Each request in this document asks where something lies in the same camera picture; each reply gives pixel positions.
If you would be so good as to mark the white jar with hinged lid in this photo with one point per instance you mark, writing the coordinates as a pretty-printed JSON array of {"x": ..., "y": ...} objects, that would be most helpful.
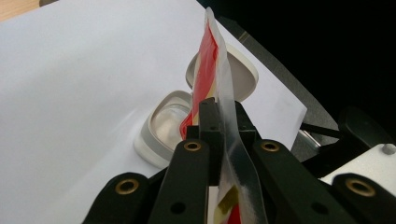
[{"x": 155, "y": 137}]

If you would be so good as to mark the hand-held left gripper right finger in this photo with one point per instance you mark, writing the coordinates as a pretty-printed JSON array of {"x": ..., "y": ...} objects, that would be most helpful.
[{"x": 247, "y": 130}]

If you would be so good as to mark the red and white plastic bag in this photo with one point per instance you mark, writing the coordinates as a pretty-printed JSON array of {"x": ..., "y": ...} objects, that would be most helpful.
[{"x": 207, "y": 62}]

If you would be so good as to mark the aluminium floor rail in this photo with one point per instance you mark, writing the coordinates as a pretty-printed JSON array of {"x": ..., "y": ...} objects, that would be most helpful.
[{"x": 308, "y": 138}]

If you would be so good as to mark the white paper sheet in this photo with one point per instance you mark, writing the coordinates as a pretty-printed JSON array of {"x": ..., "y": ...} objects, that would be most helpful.
[{"x": 77, "y": 77}]

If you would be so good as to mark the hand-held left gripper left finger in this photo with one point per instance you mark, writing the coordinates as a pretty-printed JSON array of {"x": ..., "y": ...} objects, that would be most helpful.
[{"x": 214, "y": 149}]

